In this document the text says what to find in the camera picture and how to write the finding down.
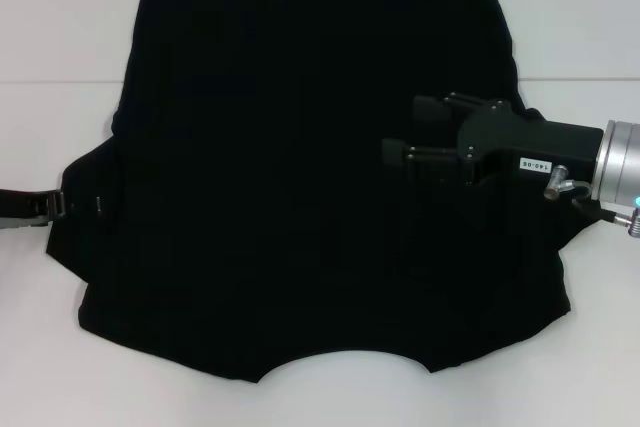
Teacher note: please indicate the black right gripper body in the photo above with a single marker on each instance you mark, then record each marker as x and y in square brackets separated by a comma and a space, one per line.
[550, 147]

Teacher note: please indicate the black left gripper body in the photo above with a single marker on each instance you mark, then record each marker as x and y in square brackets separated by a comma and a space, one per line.
[15, 207]

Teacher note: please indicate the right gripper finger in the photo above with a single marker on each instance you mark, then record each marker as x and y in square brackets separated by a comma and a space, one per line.
[395, 152]
[430, 109]

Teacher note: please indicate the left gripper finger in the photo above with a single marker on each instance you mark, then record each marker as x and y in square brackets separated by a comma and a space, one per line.
[50, 204]

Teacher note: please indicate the black t-shirt with white print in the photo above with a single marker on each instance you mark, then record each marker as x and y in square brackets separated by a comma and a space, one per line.
[275, 172]

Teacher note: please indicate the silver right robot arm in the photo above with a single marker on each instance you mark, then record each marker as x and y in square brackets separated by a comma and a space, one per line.
[620, 162]

